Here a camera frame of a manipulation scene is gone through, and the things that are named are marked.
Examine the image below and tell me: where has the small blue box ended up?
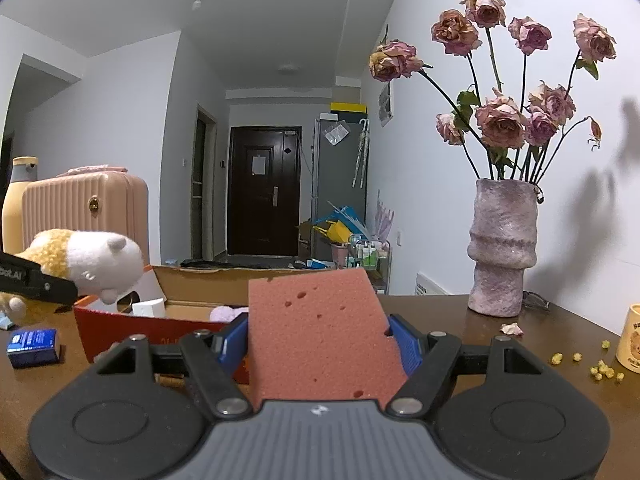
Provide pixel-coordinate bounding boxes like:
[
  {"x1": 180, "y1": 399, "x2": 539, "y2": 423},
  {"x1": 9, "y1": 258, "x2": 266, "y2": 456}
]
[{"x1": 6, "y1": 328, "x2": 60, "y2": 368}]

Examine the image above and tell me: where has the dark entrance door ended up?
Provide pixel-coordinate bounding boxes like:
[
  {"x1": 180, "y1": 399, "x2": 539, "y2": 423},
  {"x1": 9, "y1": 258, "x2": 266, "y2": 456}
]
[{"x1": 227, "y1": 126, "x2": 303, "y2": 257}]

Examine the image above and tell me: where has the grey refrigerator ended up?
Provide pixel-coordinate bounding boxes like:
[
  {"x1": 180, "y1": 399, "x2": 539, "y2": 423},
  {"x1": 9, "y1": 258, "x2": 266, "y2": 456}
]
[{"x1": 310, "y1": 117, "x2": 369, "y2": 266}]

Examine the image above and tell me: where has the white yellow plush toy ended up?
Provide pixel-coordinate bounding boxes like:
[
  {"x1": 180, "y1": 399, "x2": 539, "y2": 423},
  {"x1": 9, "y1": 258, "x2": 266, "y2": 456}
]
[{"x1": 17, "y1": 229, "x2": 144, "y2": 304}]

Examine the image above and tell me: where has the white foam wedge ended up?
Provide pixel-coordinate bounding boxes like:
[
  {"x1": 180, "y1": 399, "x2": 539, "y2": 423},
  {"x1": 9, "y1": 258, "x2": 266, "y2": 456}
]
[{"x1": 131, "y1": 298, "x2": 166, "y2": 318}]

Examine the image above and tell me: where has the pink textured vase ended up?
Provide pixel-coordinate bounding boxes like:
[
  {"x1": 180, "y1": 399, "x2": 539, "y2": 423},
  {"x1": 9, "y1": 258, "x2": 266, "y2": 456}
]
[{"x1": 468, "y1": 179, "x2": 538, "y2": 318}]

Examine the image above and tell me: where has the beige water bottle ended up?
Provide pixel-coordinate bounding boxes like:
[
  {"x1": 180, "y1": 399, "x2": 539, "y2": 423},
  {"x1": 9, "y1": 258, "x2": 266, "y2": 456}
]
[{"x1": 1, "y1": 156, "x2": 38, "y2": 255}]

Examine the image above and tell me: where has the beige printed mug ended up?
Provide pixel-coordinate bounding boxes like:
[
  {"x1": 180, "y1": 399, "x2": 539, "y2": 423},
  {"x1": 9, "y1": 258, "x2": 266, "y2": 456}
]
[{"x1": 616, "y1": 304, "x2": 640, "y2": 374}]

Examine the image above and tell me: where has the wire storage cart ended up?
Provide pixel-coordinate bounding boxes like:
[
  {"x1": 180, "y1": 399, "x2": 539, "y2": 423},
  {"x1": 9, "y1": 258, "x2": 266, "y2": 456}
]
[{"x1": 347, "y1": 238, "x2": 392, "y2": 295}]

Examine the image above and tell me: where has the yellow box on refrigerator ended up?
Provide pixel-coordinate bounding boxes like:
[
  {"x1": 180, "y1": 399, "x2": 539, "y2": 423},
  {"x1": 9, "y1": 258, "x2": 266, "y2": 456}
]
[{"x1": 330, "y1": 102, "x2": 368, "y2": 114}]

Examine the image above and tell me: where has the pink ribbed suitcase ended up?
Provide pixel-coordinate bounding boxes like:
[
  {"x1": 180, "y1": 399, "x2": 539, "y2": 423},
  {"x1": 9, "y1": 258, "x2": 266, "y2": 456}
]
[{"x1": 22, "y1": 167, "x2": 150, "y2": 261}]

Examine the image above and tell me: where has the lilac fluffy plush tube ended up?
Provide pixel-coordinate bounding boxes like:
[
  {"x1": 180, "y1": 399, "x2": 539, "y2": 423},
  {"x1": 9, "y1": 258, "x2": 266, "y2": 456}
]
[{"x1": 208, "y1": 306, "x2": 248, "y2": 324}]

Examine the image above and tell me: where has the red cardboard pumpkin box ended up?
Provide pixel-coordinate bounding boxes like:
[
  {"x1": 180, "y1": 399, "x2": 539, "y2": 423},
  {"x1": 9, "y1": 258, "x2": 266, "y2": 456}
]
[{"x1": 72, "y1": 264, "x2": 352, "y2": 386}]

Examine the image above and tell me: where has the dried pink rose bouquet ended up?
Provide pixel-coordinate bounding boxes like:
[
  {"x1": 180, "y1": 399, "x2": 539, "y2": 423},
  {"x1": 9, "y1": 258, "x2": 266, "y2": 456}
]
[{"x1": 368, "y1": 0, "x2": 602, "y2": 185}]

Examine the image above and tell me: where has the fallen rose petal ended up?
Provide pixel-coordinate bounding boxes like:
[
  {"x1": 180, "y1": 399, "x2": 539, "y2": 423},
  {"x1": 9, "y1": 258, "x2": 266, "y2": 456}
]
[{"x1": 500, "y1": 322, "x2": 524, "y2": 337}]

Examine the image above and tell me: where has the pink sponge block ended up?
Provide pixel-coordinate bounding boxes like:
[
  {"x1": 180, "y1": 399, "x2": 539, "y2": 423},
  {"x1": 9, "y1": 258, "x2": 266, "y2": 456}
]
[{"x1": 248, "y1": 269, "x2": 407, "y2": 408}]

